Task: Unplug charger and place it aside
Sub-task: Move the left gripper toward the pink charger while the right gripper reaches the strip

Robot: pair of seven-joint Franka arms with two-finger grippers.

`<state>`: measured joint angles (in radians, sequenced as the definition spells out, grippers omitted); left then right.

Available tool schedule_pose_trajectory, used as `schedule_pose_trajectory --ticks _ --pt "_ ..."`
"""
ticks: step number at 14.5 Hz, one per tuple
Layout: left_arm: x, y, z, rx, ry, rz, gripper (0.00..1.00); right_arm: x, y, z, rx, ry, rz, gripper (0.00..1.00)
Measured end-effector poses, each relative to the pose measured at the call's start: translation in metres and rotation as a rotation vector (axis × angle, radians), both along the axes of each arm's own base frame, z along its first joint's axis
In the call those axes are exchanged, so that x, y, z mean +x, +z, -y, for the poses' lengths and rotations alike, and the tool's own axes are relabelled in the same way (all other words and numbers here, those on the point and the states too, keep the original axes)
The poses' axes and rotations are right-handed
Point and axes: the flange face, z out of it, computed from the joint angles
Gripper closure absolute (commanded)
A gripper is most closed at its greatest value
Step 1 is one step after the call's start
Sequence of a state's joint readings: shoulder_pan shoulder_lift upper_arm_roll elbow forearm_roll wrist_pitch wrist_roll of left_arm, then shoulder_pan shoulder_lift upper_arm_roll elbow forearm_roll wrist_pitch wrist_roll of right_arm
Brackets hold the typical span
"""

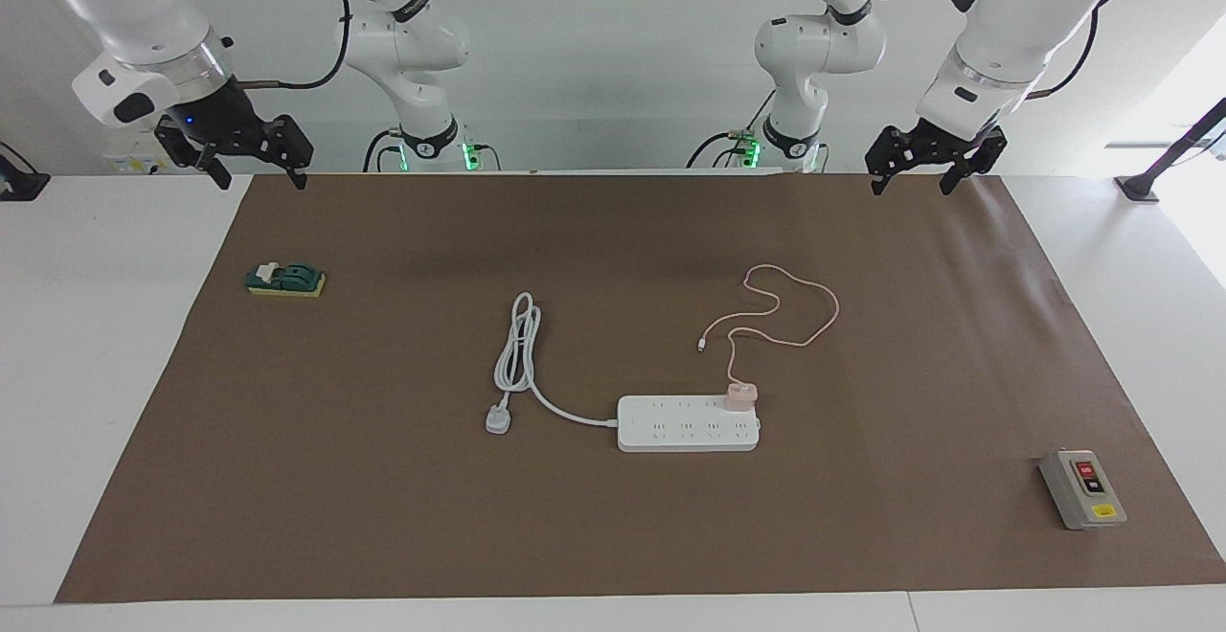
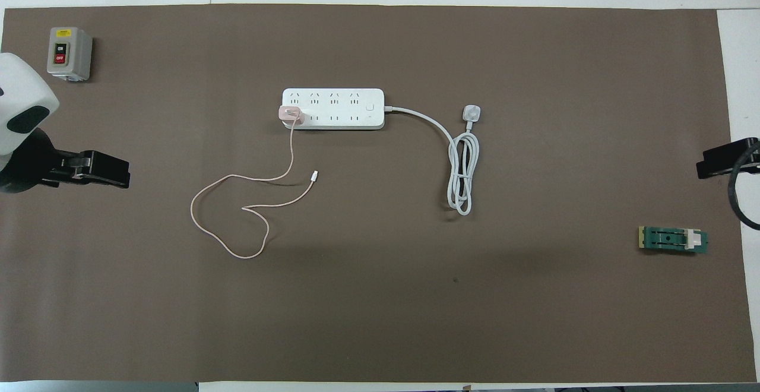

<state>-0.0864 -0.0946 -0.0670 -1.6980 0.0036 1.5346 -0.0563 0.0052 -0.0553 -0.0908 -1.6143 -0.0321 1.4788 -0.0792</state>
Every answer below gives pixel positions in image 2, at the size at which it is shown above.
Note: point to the green circuit board module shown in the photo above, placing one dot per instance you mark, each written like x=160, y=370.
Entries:
x=668, y=239

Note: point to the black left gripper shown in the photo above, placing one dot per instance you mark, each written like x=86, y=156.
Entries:
x=27, y=163

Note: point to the white power strip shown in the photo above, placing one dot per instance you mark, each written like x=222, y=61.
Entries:
x=338, y=108

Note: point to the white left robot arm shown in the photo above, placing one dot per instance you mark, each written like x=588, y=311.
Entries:
x=24, y=89

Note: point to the pink wall charger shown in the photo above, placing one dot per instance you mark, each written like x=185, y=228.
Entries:
x=291, y=115

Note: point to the grey on-off switch box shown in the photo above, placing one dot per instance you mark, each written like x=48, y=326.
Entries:
x=70, y=53

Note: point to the brown table mat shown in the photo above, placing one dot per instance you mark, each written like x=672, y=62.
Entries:
x=380, y=297

